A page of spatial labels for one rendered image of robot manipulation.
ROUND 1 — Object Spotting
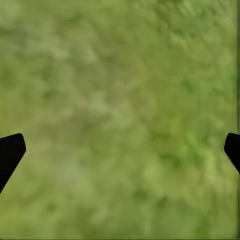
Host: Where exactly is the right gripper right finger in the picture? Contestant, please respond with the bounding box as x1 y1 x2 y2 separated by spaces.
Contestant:
224 132 240 173

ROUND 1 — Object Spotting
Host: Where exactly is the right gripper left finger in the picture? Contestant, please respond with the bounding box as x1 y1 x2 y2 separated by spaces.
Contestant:
0 133 26 193

